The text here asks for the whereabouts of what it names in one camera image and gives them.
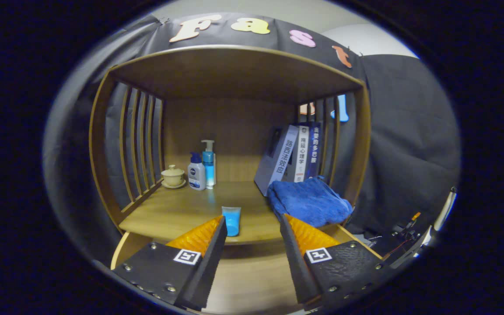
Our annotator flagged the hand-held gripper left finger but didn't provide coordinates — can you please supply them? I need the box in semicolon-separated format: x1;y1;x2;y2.
112;215;228;312

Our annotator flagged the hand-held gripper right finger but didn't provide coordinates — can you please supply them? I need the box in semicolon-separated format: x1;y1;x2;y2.
280;213;395;311

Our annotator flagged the wooden drawer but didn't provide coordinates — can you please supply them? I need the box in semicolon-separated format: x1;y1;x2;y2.
111;224;384;315

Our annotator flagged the white blue cosmetic tube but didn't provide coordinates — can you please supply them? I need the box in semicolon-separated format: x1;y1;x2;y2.
221;206;242;237

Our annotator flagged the wooden countertop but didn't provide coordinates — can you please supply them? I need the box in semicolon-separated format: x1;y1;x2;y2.
119;181;357;245

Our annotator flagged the wooden cabinet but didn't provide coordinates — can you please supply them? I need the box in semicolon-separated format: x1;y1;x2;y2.
88;45;372;237

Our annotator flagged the blue folded towel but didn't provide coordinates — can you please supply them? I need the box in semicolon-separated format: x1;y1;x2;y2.
267;176;353;228

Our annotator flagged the white bottle blue cap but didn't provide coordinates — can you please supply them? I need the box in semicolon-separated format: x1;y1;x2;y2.
187;151;207;191

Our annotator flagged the beige lidded teacup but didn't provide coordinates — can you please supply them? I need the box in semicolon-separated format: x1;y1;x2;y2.
161;164;187;189

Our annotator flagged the blue pump bottle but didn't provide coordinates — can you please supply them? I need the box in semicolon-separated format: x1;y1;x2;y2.
201;140;217;189

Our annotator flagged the grey book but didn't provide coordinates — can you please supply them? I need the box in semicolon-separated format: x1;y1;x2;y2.
254;125;300;196

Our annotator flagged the white spine book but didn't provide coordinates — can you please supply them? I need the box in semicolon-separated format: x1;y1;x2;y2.
294;126;310;183

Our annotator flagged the dark blue book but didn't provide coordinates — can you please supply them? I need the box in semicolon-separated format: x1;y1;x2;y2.
307;122;322;179

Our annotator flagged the black orange tool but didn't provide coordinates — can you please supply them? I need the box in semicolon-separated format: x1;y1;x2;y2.
394;212;423;241

